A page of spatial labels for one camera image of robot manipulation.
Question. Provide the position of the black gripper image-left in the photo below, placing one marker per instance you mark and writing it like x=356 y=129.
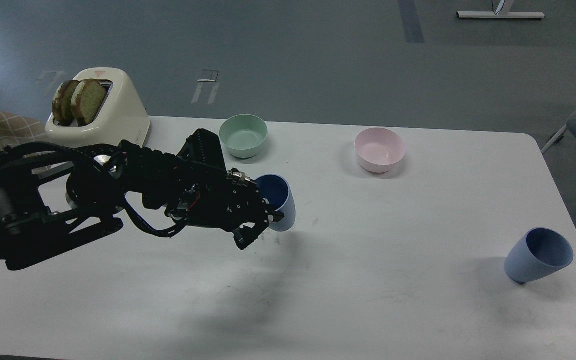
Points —
x=201 y=192

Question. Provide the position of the dark blue cup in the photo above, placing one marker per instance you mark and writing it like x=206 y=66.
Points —
x=277 y=191

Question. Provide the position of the light blue cup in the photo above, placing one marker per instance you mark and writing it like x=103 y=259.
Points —
x=541 y=252

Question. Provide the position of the green bowl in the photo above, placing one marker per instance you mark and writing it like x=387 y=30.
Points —
x=244 y=135

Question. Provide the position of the pink bowl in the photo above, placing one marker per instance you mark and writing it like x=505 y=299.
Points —
x=379 y=150

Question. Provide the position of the cream white toaster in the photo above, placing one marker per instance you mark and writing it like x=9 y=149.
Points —
x=122 y=115

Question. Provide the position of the right bread slice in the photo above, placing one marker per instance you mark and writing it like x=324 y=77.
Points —
x=87 y=100

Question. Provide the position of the bread slice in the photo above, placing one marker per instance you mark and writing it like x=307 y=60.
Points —
x=87 y=100
x=61 y=103

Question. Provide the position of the left bread slice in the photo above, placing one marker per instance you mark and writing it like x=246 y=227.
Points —
x=61 y=103

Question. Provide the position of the white stand base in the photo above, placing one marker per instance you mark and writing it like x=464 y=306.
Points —
x=503 y=10

